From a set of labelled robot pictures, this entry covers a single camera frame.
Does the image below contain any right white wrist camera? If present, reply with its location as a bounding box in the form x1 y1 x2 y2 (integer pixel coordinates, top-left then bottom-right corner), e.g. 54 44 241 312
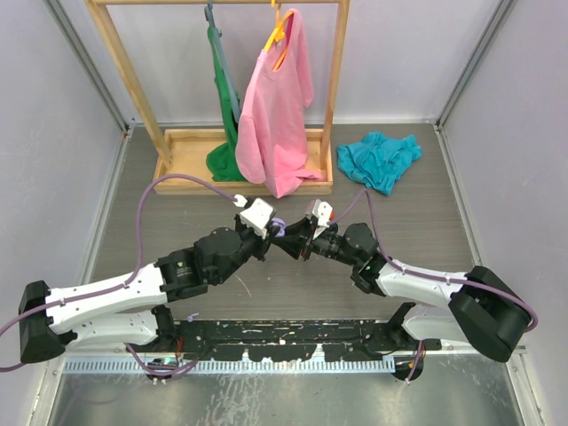
305 199 333 228

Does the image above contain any wooden clothes rack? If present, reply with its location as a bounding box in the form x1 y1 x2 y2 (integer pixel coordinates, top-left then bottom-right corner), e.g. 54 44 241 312
86 1 350 195

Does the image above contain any pink shirt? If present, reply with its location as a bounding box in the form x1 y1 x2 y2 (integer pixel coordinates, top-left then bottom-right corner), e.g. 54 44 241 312
235 8 323 198

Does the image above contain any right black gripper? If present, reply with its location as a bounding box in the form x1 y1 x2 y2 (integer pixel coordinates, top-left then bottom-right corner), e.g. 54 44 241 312
272 215 360 267

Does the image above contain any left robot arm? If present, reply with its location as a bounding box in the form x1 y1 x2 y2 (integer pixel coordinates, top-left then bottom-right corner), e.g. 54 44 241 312
18 214 279 365

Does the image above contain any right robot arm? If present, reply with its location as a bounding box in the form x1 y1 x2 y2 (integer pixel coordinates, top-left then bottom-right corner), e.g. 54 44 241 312
273 218 533 363

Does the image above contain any yellow orange hanger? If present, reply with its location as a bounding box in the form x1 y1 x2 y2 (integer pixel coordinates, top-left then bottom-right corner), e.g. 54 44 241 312
264 1 294 71

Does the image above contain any teal crumpled shirt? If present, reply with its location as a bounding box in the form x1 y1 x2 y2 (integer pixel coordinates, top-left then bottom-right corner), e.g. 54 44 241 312
336 131 422 195

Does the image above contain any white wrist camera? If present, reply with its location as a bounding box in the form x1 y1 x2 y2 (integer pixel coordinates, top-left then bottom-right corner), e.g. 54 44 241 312
239 198 275 239
305 199 333 228

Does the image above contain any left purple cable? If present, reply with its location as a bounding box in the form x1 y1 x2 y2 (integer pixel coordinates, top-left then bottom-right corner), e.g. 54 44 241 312
0 173 248 383

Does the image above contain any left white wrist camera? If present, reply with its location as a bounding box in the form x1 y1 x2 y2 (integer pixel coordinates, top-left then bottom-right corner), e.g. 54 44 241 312
239 198 275 239

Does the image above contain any green shirt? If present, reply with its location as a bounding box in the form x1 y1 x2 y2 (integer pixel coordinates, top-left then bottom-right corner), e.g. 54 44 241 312
206 28 245 182

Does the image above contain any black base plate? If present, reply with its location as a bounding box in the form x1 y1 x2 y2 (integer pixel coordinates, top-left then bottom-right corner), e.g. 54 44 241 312
146 317 445 363

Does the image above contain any grey blue hanger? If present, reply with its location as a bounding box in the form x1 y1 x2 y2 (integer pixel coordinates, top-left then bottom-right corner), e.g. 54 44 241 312
204 0 241 122

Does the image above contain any grey slotted cable duct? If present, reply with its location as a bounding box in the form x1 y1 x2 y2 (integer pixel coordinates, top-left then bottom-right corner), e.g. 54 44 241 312
62 356 396 375

